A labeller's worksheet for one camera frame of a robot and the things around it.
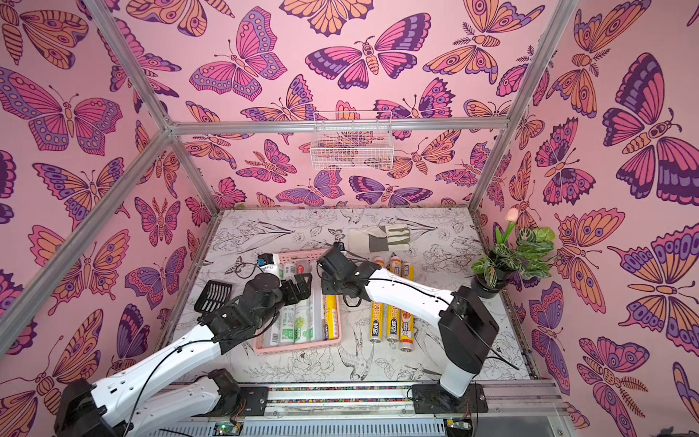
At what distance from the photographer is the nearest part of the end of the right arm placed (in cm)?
59

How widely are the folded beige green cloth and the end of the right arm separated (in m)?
A: 0.44

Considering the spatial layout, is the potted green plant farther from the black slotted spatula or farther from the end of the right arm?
the black slotted spatula

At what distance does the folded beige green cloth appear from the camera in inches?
42.8
